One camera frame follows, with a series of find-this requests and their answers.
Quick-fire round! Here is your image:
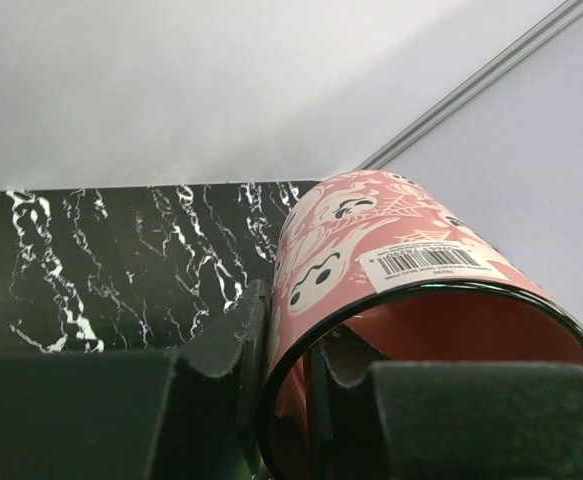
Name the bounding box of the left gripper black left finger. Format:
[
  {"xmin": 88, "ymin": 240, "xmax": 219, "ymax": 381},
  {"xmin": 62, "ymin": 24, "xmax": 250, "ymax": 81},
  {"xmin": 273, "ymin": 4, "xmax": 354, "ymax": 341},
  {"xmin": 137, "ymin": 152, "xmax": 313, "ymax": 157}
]
[{"xmin": 0, "ymin": 280, "xmax": 269, "ymax": 479}]

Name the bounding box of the black marble pattern mat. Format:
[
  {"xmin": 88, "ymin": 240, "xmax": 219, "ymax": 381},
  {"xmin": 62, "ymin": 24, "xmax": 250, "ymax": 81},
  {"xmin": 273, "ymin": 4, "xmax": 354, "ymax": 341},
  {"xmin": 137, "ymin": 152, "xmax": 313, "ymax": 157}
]
[{"xmin": 0, "ymin": 181, "xmax": 310, "ymax": 354}]

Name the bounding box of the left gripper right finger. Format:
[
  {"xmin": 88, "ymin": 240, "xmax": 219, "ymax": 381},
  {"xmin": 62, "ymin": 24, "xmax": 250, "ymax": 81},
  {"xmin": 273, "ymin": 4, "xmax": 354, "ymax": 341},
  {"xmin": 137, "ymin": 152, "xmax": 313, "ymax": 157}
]
[{"xmin": 308, "ymin": 326, "xmax": 583, "ymax": 479}]

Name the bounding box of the pink cup brown lid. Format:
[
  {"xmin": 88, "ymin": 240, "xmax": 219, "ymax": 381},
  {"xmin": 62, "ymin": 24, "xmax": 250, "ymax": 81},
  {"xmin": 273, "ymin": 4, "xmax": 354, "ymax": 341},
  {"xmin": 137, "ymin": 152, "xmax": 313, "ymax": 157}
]
[{"xmin": 257, "ymin": 170, "xmax": 583, "ymax": 479}]

